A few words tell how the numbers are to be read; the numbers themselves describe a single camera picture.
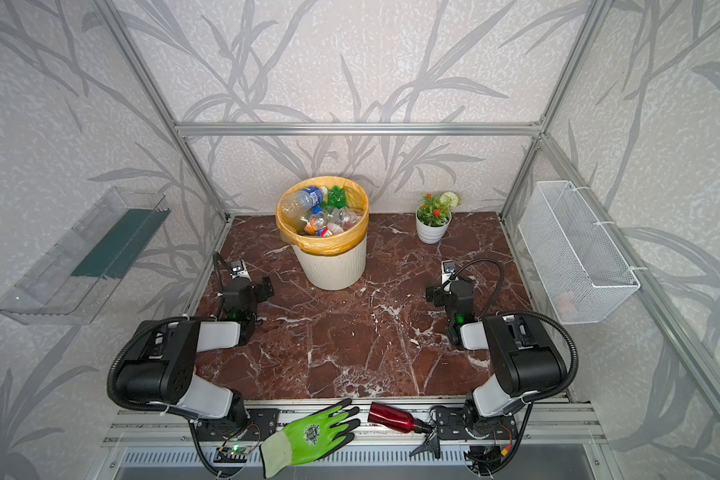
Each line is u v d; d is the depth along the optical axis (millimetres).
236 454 721
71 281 648
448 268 820
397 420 712
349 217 758
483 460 736
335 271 888
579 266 619
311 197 862
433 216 1017
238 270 799
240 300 709
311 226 869
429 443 698
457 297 711
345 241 784
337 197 910
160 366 452
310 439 706
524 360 458
